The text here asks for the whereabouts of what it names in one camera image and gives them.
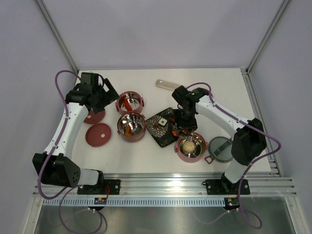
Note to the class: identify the aluminium front rail frame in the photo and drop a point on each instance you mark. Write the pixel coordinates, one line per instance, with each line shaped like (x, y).
(190, 184)

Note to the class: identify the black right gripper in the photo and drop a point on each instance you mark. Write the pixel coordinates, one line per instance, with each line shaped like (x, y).
(191, 126)

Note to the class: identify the metal food tongs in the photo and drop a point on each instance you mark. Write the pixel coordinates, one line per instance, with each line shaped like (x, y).
(186, 134)

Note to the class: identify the beige cutlery case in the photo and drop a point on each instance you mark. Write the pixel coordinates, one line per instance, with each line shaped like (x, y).
(166, 85)

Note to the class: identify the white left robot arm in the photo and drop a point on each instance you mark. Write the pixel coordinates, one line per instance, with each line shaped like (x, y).
(54, 166)

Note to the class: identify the grey transparent lid red handles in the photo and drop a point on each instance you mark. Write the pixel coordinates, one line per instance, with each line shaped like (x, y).
(219, 150)

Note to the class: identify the pink bowl back left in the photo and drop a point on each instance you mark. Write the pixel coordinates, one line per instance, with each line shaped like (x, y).
(135, 99)

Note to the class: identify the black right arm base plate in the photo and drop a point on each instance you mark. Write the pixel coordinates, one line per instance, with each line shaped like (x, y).
(219, 187)

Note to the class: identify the white steamed bun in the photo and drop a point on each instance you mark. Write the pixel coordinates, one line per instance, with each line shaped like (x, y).
(188, 147)

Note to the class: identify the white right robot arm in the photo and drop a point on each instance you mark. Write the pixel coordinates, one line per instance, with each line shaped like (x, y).
(247, 135)

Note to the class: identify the left aluminium post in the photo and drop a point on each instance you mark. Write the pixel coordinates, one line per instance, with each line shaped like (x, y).
(53, 28)

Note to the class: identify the dark red lid right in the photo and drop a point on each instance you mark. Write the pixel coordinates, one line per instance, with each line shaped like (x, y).
(205, 91)

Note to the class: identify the dark red lid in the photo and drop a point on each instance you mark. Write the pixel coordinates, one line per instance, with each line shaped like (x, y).
(98, 134)
(205, 91)

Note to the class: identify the dark red lid under arm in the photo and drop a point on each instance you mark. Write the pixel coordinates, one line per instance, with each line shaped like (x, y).
(93, 118)

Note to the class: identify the slotted white cable duct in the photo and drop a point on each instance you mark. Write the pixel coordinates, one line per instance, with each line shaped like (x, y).
(138, 201)

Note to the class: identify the white sushi cube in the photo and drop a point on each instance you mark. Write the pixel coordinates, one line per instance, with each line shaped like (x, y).
(162, 121)

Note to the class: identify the right aluminium post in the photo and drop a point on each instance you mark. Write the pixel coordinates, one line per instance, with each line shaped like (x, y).
(270, 30)

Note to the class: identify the aluminium post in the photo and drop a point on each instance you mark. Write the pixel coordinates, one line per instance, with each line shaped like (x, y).
(270, 30)
(53, 28)

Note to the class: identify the pink bowl with handles right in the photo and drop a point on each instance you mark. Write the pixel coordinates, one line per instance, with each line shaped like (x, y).
(201, 148)

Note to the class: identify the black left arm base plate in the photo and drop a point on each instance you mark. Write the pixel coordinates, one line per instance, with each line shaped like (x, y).
(110, 186)

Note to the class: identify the red sausage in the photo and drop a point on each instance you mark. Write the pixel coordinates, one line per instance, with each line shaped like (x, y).
(127, 104)

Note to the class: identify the black floral square plate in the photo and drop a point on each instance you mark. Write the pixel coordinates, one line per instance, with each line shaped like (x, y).
(162, 134)

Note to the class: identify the dark red lid front left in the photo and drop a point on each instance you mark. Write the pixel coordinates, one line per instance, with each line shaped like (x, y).
(98, 134)

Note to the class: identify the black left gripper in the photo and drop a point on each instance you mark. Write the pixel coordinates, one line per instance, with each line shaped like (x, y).
(110, 96)

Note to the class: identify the orange roasted meat piece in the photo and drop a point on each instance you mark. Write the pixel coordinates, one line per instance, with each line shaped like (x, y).
(128, 131)

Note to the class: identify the dark pink bowl front left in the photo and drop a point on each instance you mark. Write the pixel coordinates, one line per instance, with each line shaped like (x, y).
(137, 124)

